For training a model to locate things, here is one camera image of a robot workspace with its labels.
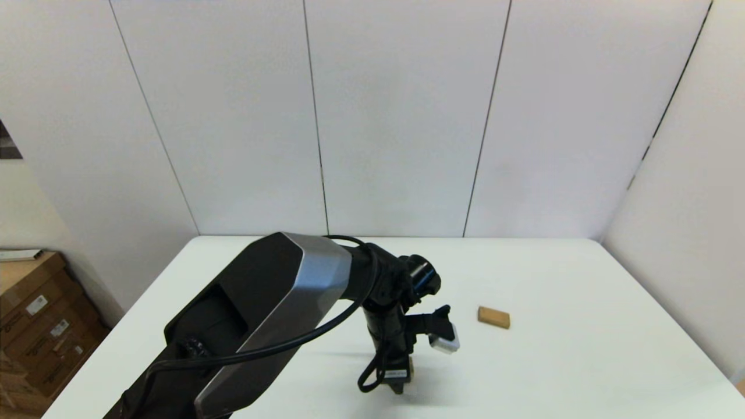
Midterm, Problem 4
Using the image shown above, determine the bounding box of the rectangular wooden building block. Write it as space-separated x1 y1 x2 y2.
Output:
477 306 511 330

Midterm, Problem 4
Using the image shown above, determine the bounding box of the brown cardboard box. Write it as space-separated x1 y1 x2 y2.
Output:
0 251 69 326
23 323 112 399
0 279 97 364
0 349 36 417

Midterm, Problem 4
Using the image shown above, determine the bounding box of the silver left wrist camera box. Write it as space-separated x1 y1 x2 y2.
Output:
430 327 460 354

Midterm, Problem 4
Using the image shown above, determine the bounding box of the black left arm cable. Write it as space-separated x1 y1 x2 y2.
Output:
146 235 388 393

